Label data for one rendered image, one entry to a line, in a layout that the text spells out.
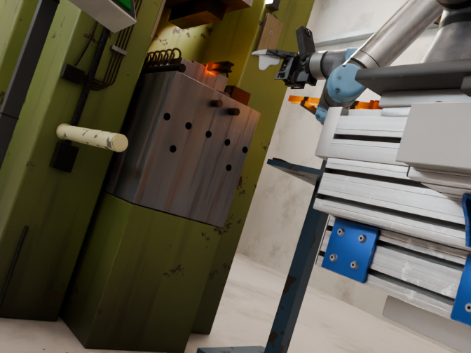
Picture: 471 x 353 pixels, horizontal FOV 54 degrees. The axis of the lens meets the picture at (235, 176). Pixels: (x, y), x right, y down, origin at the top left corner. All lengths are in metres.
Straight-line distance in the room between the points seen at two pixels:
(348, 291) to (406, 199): 4.03
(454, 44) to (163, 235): 1.11
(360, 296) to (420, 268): 3.90
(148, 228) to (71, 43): 0.64
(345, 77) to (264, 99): 1.02
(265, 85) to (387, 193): 1.37
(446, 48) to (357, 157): 0.20
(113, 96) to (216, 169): 0.43
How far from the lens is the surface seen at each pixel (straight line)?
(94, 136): 1.27
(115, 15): 1.34
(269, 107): 2.01
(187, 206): 1.58
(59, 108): 1.58
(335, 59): 1.19
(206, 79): 1.65
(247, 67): 1.94
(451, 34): 0.75
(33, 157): 1.57
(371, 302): 4.51
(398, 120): 0.72
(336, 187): 0.75
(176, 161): 1.53
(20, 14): 2.03
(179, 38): 2.16
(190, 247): 1.63
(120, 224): 1.52
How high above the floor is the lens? 0.56
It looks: 4 degrees up
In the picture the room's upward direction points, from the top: 18 degrees clockwise
